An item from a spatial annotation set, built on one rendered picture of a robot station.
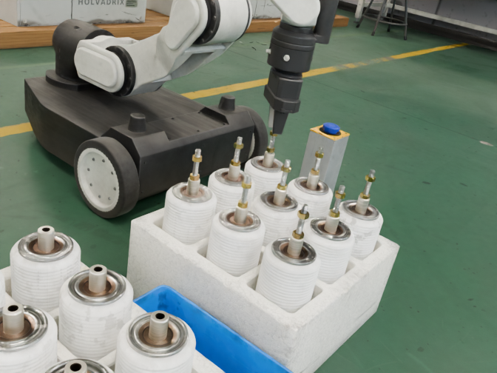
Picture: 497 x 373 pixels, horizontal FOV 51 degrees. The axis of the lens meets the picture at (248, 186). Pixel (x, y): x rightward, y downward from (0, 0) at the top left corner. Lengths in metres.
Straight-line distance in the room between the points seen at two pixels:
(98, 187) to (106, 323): 0.67
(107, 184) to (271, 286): 0.59
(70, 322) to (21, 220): 0.65
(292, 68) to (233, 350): 0.53
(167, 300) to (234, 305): 0.14
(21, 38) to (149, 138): 1.56
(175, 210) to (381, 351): 0.50
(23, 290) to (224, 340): 0.33
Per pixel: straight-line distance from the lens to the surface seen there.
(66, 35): 1.72
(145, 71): 1.47
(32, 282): 0.80
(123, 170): 1.25
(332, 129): 1.23
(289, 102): 1.04
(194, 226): 0.96
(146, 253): 1.01
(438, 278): 1.43
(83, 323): 0.72
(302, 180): 1.11
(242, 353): 0.89
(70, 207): 1.40
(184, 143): 1.37
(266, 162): 1.14
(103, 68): 1.54
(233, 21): 1.31
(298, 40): 1.03
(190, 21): 1.27
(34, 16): 2.89
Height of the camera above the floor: 0.72
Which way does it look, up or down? 27 degrees down
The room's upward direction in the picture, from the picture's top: 11 degrees clockwise
